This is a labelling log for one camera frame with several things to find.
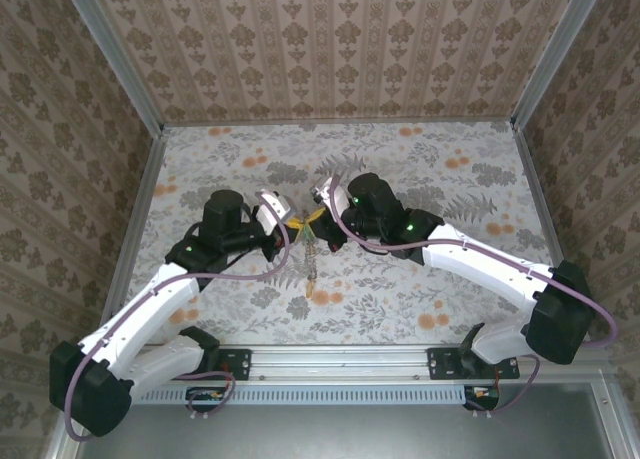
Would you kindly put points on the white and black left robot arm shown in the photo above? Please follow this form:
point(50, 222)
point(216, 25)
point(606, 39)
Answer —
point(150, 304)

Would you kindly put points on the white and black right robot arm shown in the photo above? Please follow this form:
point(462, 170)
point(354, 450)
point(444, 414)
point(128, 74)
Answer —
point(480, 264)

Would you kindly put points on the floral patterned table cover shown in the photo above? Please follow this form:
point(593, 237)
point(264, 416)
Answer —
point(450, 144)

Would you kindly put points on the black connector housing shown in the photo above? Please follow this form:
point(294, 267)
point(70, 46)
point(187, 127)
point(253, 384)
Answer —
point(482, 399)
point(205, 400)

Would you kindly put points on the grey metal sheet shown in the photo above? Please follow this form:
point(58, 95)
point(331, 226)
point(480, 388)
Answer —
point(350, 434)

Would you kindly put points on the aluminium table edge rail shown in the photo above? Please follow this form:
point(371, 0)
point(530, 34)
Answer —
point(340, 122)
point(145, 194)
point(540, 194)

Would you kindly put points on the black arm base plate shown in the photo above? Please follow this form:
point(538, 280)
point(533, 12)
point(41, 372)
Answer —
point(442, 364)
point(240, 364)

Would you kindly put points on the aluminium mounting rail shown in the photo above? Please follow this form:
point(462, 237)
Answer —
point(340, 361)

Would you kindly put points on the aluminium frame post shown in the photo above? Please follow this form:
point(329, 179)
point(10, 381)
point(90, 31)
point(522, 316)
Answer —
point(115, 59)
point(560, 54)

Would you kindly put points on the aluminium frame beam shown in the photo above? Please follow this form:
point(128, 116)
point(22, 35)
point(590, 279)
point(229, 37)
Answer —
point(59, 450)

